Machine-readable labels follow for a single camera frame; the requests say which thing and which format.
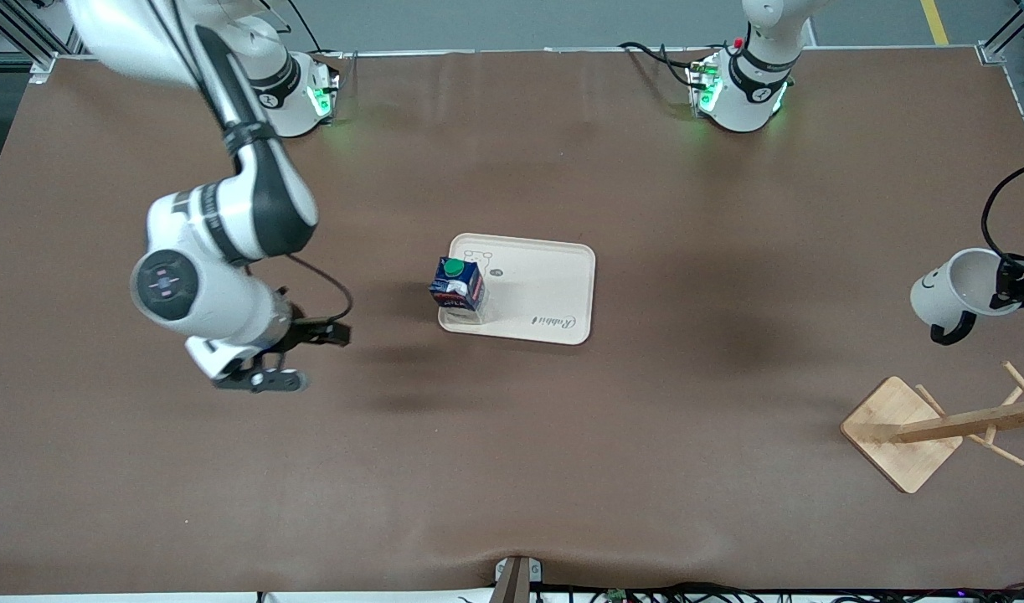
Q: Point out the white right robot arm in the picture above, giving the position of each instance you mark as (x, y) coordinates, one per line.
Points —
(227, 226)

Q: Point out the bamboo cup rack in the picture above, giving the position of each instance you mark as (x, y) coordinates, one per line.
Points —
(897, 435)

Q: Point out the blue milk carton green cap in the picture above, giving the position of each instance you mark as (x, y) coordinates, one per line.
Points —
(457, 289)

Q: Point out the metal table edge clamp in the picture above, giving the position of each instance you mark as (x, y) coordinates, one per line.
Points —
(516, 579)

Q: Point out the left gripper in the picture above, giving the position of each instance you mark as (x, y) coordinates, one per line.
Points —
(1016, 283)

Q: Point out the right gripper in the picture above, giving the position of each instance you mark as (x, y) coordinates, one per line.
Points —
(304, 335)

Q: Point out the brown table cover mat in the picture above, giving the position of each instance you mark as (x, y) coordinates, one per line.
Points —
(562, 461)

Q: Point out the cream plastic rabbit tray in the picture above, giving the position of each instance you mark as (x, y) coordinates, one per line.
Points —
(537, 293)

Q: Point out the aluminium frame profile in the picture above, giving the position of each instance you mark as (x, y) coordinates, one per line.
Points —
(1018, 67)
(18, 33)

